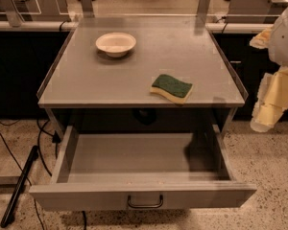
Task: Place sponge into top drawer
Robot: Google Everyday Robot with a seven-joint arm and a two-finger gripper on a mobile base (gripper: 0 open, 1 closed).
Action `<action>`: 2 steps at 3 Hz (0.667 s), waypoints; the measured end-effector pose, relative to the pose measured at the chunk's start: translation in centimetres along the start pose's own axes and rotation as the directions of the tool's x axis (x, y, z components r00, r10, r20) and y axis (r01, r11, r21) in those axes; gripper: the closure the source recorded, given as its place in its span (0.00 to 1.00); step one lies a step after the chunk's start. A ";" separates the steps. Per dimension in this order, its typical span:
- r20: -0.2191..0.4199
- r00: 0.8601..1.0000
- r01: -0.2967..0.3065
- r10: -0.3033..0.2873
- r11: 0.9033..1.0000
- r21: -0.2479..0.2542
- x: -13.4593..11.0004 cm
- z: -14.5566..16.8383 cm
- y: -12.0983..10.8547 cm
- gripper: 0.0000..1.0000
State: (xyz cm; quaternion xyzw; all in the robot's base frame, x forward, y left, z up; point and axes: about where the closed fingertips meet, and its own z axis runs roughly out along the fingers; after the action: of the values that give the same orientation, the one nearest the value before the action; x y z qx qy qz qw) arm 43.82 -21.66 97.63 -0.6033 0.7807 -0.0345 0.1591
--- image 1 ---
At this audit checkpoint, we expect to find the black bar on floor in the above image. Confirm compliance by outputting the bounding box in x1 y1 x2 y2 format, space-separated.
0 146 38 228

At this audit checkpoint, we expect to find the black floor cable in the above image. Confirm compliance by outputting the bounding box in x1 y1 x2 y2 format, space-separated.
0 118 61 230

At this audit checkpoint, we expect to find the grey drawer cabinet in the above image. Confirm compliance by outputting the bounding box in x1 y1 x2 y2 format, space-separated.
36 15 250 139

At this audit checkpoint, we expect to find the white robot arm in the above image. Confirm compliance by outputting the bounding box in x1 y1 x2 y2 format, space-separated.
250 7 288 132

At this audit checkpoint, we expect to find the black drawer handle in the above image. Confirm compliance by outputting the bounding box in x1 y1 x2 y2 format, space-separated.
127 195 163 209

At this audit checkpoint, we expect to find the white bowl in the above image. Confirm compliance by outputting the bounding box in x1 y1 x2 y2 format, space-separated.
95 33 136 58

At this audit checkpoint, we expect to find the green and yellow sponge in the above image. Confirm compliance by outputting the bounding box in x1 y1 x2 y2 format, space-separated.
150 74 193 104

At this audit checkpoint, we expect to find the open grey top drawer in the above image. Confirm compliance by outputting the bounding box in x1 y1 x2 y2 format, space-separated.
30 126 256 211

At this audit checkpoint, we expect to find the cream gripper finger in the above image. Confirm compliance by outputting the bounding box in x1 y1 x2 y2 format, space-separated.
250 67 288 132
250 28 272 49

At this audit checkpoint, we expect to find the white horizontal rail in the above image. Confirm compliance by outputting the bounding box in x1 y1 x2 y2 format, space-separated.
0 21 272 34

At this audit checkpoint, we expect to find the left metal post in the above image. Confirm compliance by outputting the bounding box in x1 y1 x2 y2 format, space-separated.
0 0 22 27

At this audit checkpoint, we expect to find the metal post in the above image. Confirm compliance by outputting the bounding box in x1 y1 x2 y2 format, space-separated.
197 0 210 16
0 0 22 27
81 0 94 18

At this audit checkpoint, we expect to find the right metal post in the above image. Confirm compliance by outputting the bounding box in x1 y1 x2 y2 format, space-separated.
197 0 210 16

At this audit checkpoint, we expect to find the middle metal post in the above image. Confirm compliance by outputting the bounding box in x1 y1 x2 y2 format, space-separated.
81 0 94 18

